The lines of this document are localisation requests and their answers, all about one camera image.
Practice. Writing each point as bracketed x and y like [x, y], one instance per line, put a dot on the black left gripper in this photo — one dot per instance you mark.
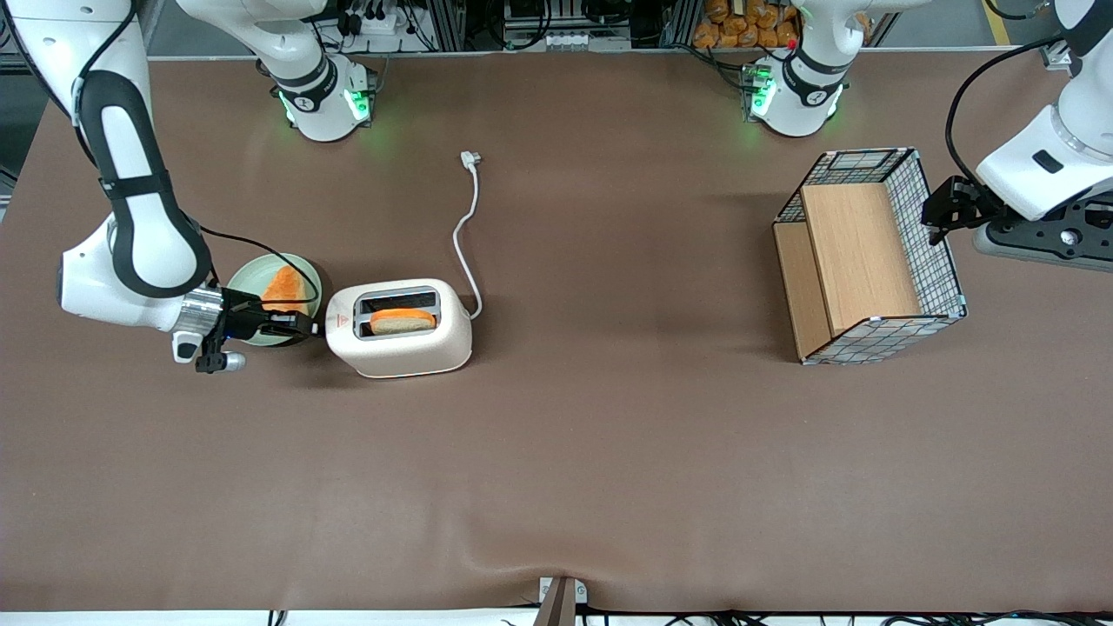
[959, 204]

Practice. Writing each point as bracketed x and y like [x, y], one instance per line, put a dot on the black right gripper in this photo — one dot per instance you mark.
[242, 315]

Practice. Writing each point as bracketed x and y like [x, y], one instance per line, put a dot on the white two-slot toaster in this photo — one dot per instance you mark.
[409, 352]

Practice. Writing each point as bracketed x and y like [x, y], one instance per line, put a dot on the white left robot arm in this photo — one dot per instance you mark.
[804, 87]

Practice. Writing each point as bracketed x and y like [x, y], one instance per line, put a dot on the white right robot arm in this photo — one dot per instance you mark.
[126, 148]

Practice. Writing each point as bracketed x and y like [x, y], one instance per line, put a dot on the triangular orange pastry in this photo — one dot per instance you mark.
[285, 285]

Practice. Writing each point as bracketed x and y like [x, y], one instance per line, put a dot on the pale green round plate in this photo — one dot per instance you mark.
[256, 274]

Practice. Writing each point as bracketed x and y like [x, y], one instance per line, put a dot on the grey cylindrical wrist attachment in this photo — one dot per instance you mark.
[233, 361]

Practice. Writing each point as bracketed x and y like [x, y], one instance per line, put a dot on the toast bread slice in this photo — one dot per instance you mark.
[402, 322]

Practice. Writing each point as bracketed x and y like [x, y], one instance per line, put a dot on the small green-lit controller box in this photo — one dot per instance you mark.
[756, 87]

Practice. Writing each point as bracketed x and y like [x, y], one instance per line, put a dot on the pile of orange buns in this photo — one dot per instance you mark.
[739, 26]

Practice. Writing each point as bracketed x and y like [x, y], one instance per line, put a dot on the white power strip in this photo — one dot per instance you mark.
[378, 22]

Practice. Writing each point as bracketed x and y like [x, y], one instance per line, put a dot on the grey table edge clamp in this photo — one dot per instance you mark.
[559, 600]

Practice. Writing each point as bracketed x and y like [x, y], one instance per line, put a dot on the grey and black mount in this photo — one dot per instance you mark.
[1000, 243]

